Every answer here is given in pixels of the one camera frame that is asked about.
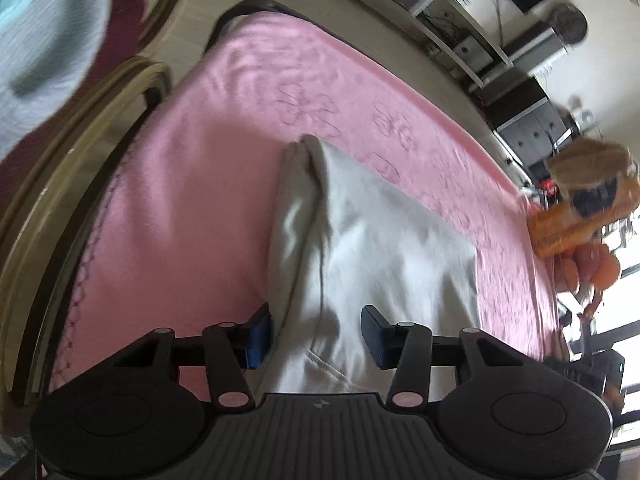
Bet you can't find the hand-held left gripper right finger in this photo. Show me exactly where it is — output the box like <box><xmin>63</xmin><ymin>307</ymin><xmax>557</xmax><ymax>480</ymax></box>
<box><xmin>360</xmin><ymin>304</ymin><xmax>551</xmax><ymax>409</ymax></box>

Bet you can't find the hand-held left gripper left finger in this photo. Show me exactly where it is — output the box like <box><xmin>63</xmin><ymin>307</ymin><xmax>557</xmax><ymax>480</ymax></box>
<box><xmin>112</xmin><ymin>302</ymin><xmax>274</xmax><ymax>408</ymax></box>

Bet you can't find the white polo shirt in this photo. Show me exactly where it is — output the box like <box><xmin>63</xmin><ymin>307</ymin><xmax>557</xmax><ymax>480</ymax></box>
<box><xmin>260</xmin><ymin>134</ymin><xmax>479</xmax><ymax>396</ymax></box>

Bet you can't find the orange juice bottle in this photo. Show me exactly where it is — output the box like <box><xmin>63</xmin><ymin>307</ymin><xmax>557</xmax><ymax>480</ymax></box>
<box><xmin>527</xmin><ymin>180</ymin><xmax>640</xmax><ymax>259</ymax></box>

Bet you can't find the pink printed blanket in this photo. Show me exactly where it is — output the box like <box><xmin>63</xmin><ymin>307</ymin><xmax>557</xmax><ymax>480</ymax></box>
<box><xmin>47</xmin><ymin>12</ymin><xmax>567</xmax><ymax>401</ymax></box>

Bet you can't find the beige fleece coat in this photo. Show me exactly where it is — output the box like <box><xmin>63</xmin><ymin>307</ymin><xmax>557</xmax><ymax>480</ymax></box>
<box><xmin>544</xmin><ymin>138</ymin><xmax>640</xmax><ymax>197</ymax></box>

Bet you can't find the small white desk fan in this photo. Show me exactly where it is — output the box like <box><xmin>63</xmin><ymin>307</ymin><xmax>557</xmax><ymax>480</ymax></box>
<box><xmin>570</xmin><ymin>107</ymin><xmax>599</xmax><ymax>131</ymax></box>

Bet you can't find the maroon banquet chair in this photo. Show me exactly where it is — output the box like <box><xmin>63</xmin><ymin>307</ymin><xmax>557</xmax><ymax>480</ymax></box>
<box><xmin>0</xmin><ymin>0</ymin><xmax>174</xmax><ymax>411</ymax></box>

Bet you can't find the grey subwoofer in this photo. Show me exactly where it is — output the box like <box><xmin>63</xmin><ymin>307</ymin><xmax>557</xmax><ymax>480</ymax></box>
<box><xmin>452</xmin><ymin>35</ymin><xmax>494</xmax><ymax>74</ymax></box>

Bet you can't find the metal television stand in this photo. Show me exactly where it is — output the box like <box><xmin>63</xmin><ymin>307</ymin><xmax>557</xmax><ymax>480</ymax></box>
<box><xmin>280</xmin><ymin>0</ymin><xmax>514</xmax><ymax>94</ymax></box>

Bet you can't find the tall silver speaker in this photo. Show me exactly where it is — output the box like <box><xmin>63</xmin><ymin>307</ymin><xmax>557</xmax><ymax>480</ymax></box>
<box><xmin>502</xmin><ymin>24</ymin><xmax>571</xmax><ymax>69</ymax></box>

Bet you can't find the black table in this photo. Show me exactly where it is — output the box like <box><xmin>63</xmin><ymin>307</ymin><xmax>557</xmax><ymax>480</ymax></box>
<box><xmin>202</xmin><ymin>0</ymin><xmax>321</xmax><ymax>56</ymax></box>

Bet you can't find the grey-blue waffle garment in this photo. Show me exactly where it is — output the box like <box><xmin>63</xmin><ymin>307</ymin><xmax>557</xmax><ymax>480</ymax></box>
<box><xmin>0</xmin><ymin>0</ymin><xmax>111</xmax><ymax>162</ymax></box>

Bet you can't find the round dark decorative plate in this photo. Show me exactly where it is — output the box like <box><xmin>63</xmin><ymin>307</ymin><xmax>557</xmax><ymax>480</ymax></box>
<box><xmin>549</xmin><ymin>3</ymin><xmax>589</xmax><ymax>44</ymax></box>

